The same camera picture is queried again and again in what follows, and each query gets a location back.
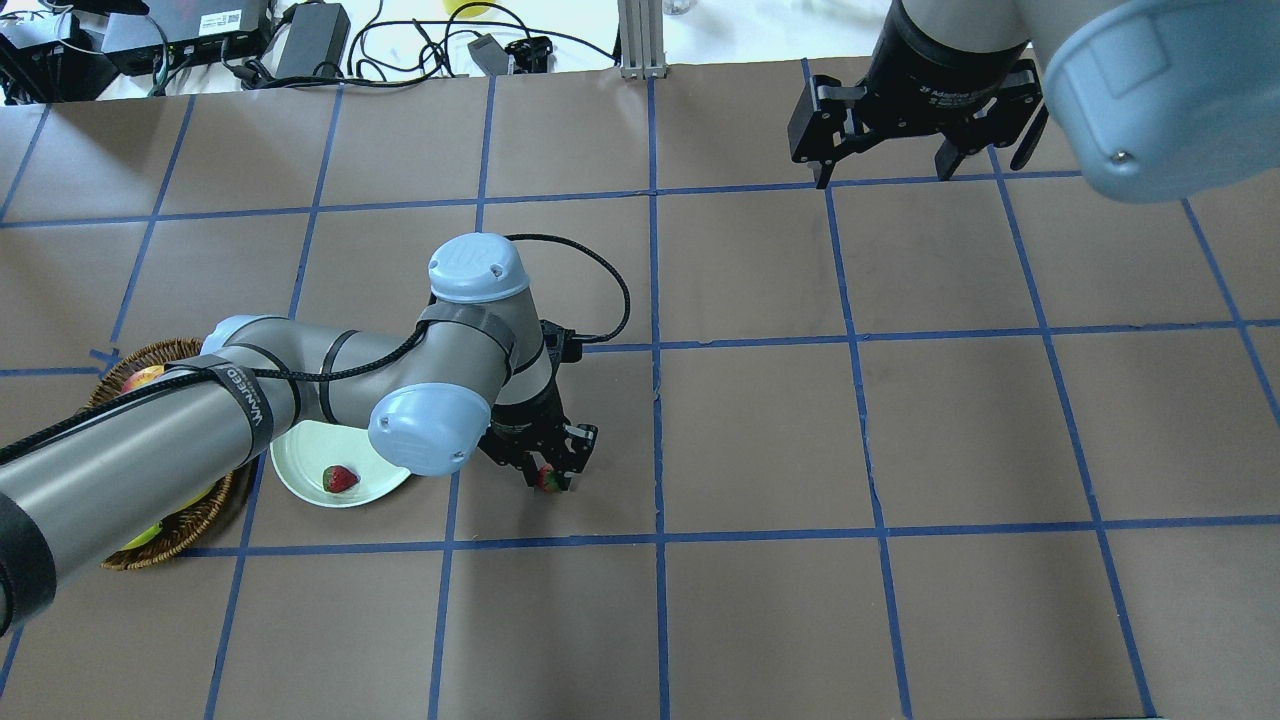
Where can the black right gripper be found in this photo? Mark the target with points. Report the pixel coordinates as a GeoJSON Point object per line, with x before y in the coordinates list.
{"type": "Point", "coordinates": [942, 68]}

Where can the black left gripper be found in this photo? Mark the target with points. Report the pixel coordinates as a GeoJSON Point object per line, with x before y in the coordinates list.
{"type": "Point", "coordinates": [522, 421]}

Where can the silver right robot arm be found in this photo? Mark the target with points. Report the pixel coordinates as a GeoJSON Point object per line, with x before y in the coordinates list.
{"type": "Point", "coordinates": [1158, 100]}

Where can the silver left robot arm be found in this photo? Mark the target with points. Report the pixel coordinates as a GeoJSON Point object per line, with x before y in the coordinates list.
{"type": "Point", "coordinates": [477, 373]}

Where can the light green round plate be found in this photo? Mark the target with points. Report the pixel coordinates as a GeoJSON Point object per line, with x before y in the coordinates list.
{"type": "Point", "coordinates": [300, 455]}

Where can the brown wicker basket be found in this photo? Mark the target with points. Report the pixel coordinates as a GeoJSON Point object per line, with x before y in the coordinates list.
{"type": "Point", "coordinates": [216, 507]}

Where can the red yellow apple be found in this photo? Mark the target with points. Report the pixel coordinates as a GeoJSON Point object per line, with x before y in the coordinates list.
{"type": "Point", "coordinates": [141, 377]}

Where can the yellow banana bunch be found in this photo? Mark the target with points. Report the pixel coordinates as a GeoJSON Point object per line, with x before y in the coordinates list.
{"type": "Point", "coordinates": [188, 516]}

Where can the black power adapter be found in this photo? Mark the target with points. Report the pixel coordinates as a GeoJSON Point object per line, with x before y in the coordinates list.
{"type": "Point", "coordinates": [316, 35]}

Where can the aluminium frame post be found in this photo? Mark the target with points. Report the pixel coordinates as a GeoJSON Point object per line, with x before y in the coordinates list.
{"type": "Point", "coordinates": [641, 40]}

